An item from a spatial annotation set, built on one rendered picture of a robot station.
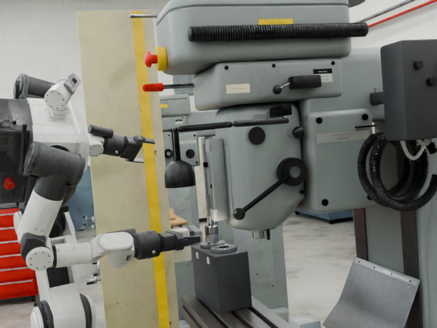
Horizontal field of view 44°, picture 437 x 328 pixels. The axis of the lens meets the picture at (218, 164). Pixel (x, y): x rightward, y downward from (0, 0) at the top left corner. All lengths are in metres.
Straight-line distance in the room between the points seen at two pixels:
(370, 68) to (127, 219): 1.97
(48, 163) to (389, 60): 0.93
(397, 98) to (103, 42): 2.17
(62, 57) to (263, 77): 9.25
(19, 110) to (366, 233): 1.13
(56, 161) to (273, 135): 0.61
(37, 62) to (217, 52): 9.25
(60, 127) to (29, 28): 8.89
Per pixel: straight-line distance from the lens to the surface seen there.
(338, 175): 1.39
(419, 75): 1.21
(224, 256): 1.76
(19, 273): 5.94
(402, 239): 1.54
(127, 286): 3.17
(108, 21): 3.14
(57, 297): 1.88
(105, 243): 1.72
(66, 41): 10.52
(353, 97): 1.42
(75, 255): 1.72
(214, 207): 1.38
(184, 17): 1.28
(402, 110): 1.19
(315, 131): 1.36
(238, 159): 1.32
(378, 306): 1.61
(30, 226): 1.64
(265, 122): 1.21
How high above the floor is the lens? 1.56
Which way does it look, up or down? 3 degrees down
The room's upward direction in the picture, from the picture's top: 5 degrees counter-clockwise
